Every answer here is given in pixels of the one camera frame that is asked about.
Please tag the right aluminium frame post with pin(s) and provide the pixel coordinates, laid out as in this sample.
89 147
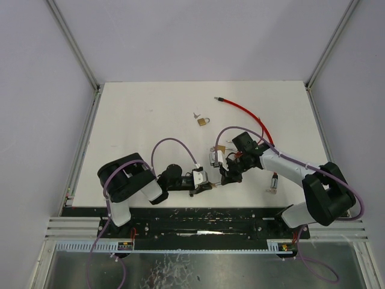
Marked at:
338 31

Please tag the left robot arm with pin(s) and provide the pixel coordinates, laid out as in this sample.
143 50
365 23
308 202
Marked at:
124 177

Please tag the large brass padlock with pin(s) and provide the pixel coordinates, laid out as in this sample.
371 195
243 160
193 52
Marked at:
223 149

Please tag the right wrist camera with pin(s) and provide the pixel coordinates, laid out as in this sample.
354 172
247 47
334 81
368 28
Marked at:
217 159

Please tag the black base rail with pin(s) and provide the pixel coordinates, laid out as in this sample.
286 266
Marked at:
203 228

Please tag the left aluminium frame post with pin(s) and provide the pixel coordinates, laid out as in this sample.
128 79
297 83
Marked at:
72 43

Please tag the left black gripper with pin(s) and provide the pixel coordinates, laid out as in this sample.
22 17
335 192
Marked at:
198 189

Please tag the aluminium frame post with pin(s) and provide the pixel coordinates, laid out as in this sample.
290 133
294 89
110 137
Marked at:
72 43
338 31

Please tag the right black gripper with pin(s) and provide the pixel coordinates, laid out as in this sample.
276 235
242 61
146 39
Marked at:
230 173

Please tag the red cable lock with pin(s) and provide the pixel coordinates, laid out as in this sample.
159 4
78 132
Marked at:
265 132

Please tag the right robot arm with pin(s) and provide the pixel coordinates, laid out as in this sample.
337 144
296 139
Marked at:
327 196

